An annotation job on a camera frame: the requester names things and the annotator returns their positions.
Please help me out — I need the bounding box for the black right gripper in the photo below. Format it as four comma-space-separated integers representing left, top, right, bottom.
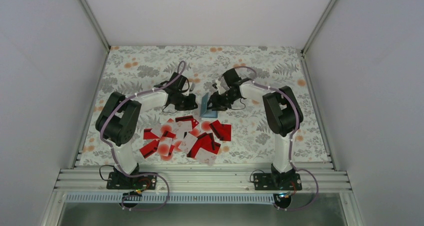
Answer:
205, 89, 240, 111

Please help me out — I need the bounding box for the blue leather card holder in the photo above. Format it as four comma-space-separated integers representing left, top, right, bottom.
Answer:
199, 92, 218, 119

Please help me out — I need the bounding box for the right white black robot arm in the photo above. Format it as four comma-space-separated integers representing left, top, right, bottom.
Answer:
207, 68, 304, 190

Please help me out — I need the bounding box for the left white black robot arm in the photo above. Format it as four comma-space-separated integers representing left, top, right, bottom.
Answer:
95, 72, 198, 189

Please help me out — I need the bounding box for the red card striped right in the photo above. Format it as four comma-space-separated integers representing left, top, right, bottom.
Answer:
209, 120, 225, 139

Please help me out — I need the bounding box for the red card far right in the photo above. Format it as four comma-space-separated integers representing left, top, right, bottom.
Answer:
220, 124, 232, 142

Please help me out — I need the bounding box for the white card centre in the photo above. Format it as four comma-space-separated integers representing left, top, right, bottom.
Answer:
178, 133, 198, 154

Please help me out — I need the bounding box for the white red-dot card lower left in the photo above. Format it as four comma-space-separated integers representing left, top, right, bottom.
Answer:
157, 140, 175, 161

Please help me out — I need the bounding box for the red card lower centre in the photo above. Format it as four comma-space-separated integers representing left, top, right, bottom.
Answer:
186, 132, 221, 159

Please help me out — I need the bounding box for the white card bottom middle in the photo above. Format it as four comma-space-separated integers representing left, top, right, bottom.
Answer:
195, 148, 217, 166

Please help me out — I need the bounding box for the red card lower left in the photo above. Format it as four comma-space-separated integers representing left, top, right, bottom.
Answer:
139, 139, 159, 159

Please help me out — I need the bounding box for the floral patterned table mat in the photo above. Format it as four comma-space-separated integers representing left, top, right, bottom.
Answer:
79, 46, 328, 166

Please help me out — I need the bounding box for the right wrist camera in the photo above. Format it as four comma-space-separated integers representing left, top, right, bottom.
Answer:
214, 78, 229, 94

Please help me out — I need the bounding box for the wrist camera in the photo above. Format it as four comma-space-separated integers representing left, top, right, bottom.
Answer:
214, 78, 229, 94
185, 83, 196, 96

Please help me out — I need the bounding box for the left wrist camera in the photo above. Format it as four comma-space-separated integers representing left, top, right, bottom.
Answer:
185, 83, 196, 96

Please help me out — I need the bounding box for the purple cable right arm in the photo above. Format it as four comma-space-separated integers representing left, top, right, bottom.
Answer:
231, 66, 321, 213

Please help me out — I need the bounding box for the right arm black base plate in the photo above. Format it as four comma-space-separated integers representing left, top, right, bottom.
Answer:
252, 173, 303, 191

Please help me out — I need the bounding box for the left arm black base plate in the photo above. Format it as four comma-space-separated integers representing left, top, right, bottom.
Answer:
106, 171, 157, 190

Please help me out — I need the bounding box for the aluminium rail base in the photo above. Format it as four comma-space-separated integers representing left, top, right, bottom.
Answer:
54, 164, 352, 194

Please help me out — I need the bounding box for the blue slotted cable duct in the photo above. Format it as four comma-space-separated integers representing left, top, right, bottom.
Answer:
64, 192, 274, 205

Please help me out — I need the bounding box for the aluminium corner post left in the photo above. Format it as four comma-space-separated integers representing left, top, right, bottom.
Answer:
79, 0, 111, 52

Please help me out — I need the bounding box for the aluminium corner post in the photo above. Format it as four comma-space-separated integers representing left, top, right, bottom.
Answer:
301, 0, 338, 56
79, 0, 111, 52

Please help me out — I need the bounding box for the aluminium corner post right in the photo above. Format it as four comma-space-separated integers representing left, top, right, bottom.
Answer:
301, 0, 338, 56

